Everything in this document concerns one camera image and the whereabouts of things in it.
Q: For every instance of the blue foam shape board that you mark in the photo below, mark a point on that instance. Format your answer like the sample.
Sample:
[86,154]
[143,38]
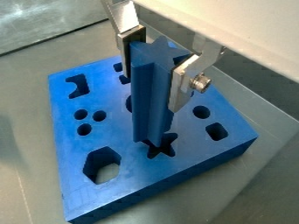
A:
[107,171]

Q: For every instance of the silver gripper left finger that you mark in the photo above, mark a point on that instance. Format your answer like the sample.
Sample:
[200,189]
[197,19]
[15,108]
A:
[123,18]

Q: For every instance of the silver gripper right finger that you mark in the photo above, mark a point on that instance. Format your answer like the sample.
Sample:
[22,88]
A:
[189,76]

